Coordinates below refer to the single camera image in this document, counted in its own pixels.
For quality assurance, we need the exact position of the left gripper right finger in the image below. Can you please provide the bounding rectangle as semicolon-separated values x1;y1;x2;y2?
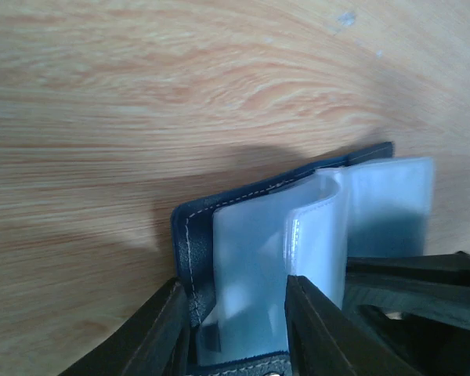
284;276;420;376

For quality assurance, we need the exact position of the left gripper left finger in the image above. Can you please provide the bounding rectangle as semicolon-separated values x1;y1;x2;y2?
61;277;190;375

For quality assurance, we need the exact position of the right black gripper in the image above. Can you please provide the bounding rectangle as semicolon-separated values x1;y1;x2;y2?
342;251;470;375

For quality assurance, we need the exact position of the navy blue card holder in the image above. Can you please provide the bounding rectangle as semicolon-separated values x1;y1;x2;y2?
171;142;435;375

